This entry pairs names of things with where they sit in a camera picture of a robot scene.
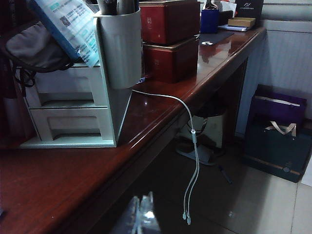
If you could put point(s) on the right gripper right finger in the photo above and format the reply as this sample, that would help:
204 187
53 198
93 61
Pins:
149 214

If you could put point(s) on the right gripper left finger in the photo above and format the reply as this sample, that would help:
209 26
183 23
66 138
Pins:
133 217

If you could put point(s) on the grey floor stand base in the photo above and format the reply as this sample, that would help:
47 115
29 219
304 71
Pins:
202 154

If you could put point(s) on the dark pen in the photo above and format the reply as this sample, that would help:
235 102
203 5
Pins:
224 173

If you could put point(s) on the pale green desk organizer shelf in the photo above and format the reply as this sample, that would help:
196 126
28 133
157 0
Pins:
114 122

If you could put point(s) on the white trash bin black liner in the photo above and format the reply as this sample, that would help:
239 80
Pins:
214 126

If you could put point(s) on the pale green organizer drawer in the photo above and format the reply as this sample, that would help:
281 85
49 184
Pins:
39 122
65 73

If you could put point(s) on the dark green gift bag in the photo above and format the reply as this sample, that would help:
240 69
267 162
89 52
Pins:
268 151

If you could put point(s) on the dark red tin box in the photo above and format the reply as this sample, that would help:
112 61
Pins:
170 22
170 63

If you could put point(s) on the purple paper bag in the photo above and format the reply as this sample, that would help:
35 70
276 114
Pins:
275 112

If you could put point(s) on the white pen holder cup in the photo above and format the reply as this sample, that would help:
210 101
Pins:
122 48

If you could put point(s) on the black mouse pad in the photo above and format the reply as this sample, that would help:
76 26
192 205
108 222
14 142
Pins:
214 37

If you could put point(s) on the light blue printed booklet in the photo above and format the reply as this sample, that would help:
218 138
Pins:
75 24

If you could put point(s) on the blue cup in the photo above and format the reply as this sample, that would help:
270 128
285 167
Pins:
209 22

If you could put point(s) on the blue thin booklet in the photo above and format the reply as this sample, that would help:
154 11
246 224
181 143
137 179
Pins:
55 30

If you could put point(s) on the white paper stack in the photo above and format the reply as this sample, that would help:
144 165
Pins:
234 28

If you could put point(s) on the tan flat box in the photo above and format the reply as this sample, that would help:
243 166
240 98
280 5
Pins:
241 22

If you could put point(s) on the black box with white logo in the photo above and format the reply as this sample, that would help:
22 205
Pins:
248 9

